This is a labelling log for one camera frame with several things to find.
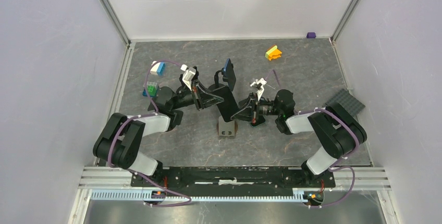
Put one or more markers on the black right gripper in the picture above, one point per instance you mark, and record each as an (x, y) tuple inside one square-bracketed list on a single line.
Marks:
[(249, 112)]

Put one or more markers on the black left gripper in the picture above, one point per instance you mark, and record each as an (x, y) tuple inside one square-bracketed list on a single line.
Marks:
[(202, 98)]

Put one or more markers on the dark blue edged phone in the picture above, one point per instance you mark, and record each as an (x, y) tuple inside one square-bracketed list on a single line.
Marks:
[(228, 73)]

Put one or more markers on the black phone stand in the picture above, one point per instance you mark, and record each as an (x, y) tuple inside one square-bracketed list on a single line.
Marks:
[(217, 84)]

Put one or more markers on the dark grey phone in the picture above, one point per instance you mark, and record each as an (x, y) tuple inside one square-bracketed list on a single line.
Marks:
[(229, 106)]

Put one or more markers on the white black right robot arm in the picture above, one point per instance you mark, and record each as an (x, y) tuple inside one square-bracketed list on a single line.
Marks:
[(338, 132)]

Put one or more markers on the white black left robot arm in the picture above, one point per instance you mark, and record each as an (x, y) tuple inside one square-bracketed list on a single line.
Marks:
[(120, 140)]

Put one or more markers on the black flat phone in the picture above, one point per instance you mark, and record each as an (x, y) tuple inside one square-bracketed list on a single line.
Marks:
[(258, 120)]

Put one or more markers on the green blue toy bricks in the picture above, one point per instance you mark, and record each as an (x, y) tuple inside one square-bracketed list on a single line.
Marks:
[(152, 88)]

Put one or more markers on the white blue toy block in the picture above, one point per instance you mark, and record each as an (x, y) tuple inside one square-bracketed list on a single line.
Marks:
[(157, 68)]

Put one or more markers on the yellow orange toy block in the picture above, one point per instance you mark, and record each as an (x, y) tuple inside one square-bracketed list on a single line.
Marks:
[(273, 53)]

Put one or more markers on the grey studded baseplate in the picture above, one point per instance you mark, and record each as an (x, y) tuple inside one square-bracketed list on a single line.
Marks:
[(352, 105)]

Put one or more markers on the purple small block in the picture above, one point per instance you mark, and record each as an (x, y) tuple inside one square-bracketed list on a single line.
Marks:
[(311, 35)]

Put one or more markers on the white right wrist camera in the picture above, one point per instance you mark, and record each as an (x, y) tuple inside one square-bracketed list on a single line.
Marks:
[(259, 84)]

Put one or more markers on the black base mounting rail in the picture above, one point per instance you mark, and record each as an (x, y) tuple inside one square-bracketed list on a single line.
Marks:
[(240, 181)]

